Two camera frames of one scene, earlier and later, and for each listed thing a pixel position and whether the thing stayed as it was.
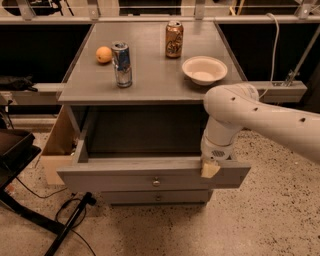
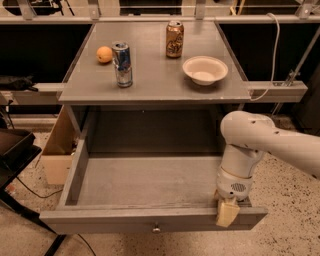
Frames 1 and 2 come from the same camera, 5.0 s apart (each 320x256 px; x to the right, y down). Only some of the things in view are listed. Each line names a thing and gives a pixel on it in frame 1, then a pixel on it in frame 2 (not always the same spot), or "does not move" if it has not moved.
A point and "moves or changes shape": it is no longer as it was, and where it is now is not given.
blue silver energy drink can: [121, 59] does not move
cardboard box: [58, 151] does not move
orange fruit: [103, 54] does not move
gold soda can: [174, 39] does not move
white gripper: [216, 151] to [232, 186]
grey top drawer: [144, 174] moves or changes shape
